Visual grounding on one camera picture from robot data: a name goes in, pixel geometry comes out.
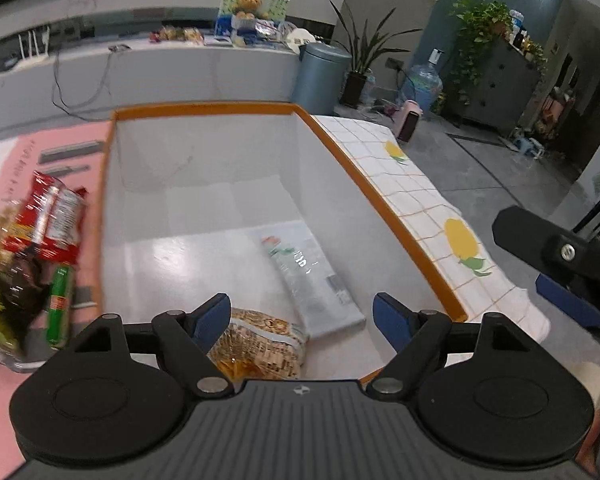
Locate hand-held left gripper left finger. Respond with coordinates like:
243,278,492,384
72,292,234,397

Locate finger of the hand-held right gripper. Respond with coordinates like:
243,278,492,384
492,205,600,331

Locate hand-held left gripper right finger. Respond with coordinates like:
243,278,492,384
367,291,531,397

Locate yellow patterned snack bag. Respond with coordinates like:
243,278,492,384
207,307,311,381

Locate white translucent snack packet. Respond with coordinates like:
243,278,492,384
260,220,367,340

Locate green sausage stick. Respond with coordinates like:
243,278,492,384
46,264,76,348

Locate white storage box orange rim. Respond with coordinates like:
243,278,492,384
97,101,468,386

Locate dark brown snack packet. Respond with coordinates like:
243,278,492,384
0,252,51,321

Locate red snack packet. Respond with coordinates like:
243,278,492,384
0,170,88,265

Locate pile of small snacks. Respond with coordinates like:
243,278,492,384
150,25,206,46

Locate white checked lemon tablecloth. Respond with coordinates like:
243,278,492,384
0,115,551,341

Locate small blue stool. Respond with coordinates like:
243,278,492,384
512,135,546,158

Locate grey cabinet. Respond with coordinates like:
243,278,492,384
462,40,541,133

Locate blue water jug with pump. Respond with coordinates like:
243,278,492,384
402,47,443,113

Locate potted long-leaf plant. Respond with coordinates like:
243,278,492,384
330,0,423,109

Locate white television bench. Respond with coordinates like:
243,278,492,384
0,35,306,136

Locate blue grey trash bin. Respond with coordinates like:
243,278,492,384
292,42,353,116

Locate blue white packets pile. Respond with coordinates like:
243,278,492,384
215,15,291,48

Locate green ivy plant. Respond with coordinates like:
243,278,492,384
437,0,548,106

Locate brown teddy bear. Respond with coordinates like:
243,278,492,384
230,0,271,21

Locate green white poster board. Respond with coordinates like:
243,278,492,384
219,0,288,36

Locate white router with antennas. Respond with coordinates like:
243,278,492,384
15,27,51,63

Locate floor cable tangle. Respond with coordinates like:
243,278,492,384
370,97,401,118

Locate black cable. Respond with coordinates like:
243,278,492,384
52,45,116,111

